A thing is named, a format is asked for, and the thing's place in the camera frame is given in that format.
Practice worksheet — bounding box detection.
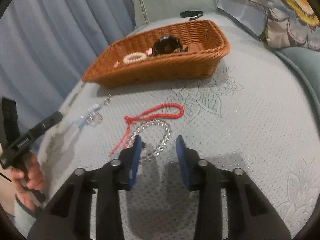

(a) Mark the clear bead bracelet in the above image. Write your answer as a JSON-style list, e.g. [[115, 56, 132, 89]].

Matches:
[[125, 119, 173, 164]]

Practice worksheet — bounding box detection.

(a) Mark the red braided cord bracelet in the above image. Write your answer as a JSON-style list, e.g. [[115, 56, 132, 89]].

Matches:
[[108, 102, 185, 158]]

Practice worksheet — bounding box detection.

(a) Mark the cream spiral hair tie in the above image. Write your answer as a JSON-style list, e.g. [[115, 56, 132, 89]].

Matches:
[[122, 51, 148, 65]]

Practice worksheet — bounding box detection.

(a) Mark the black wrist watch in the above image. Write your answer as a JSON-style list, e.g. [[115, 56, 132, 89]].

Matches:
[[151, 35, 189, 56]]

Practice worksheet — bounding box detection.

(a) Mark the silver hair clip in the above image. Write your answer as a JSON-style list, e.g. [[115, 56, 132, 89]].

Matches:
[[145, 48, 153, 56]]

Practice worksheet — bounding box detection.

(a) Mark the person's left hand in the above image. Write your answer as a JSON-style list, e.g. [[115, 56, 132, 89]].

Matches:
[[10, 153, 47, 210]]

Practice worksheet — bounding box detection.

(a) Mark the light blue bed cover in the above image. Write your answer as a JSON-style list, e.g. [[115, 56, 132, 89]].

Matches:
[[38, 13, 319, 239]]

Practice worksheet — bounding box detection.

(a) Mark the blue curtain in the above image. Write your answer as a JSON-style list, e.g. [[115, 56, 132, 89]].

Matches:
[[1, 0, 135, 132]]

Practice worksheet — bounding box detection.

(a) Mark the teal plain pillow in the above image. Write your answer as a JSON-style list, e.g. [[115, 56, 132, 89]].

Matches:
[[274, 47, 319, 116]]

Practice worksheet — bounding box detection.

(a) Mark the brown wicker basket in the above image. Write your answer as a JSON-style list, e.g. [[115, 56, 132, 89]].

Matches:
[[82, 20, 230, 88]]

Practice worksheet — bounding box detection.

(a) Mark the floral sunflower pillow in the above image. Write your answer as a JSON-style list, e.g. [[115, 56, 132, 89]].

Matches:
[[266, 0, 319, 51]]

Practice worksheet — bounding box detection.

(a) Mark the striped blue pillow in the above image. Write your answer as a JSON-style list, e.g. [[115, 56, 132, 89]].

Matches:
[[217, 0, 268, 38]]

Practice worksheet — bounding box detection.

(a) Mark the black strap band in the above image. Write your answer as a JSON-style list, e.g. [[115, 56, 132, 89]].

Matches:
[[180, 10, 203, 21]]

